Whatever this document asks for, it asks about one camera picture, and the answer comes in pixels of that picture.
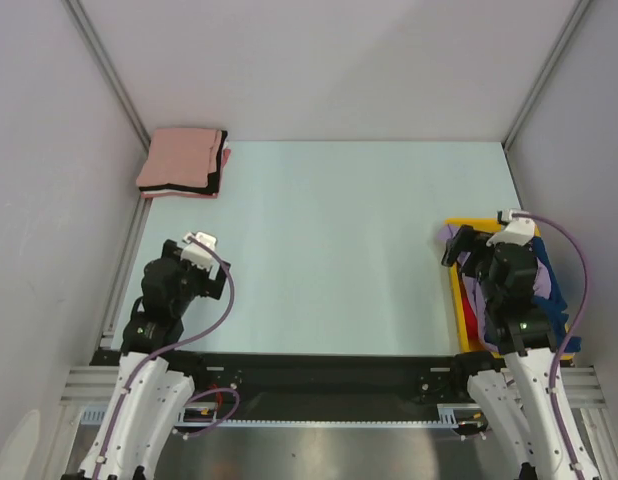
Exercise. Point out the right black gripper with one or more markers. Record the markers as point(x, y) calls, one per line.
point(467, 239)

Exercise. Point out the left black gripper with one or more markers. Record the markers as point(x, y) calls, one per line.
point(209, 287)

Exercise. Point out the purple t shirt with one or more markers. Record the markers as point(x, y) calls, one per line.
point(465, 285)

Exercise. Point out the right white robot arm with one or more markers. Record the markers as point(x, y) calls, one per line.
point(515, 377)

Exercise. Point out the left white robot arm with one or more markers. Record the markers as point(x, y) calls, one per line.
point(149, 392)

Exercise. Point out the yellow plastic bin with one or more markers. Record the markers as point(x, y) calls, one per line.
point(467, 299)

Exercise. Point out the red t shirt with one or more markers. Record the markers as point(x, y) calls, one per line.
point(470, 319)

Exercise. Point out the folded black t shirt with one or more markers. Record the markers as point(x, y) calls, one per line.
point(214, 187)

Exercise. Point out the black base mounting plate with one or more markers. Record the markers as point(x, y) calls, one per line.
point(335, 388)

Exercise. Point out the navy blue t shirt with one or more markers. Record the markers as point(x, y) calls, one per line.
point(547, 293)

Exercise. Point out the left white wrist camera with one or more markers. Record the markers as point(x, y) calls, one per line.
point(197, 249)

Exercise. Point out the aluminium frame rail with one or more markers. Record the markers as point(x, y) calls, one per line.
point(89, 385)

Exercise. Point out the slotted cable duct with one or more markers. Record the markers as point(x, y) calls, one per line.
point(190, 418)

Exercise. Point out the right corner aluminium post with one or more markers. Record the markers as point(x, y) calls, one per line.
point(556, 52)

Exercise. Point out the corner aluminium post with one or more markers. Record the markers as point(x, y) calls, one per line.
point(556, 52)
point(98, 52)

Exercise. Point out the left corner aluminium post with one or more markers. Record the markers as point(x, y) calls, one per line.
point(98, 52)

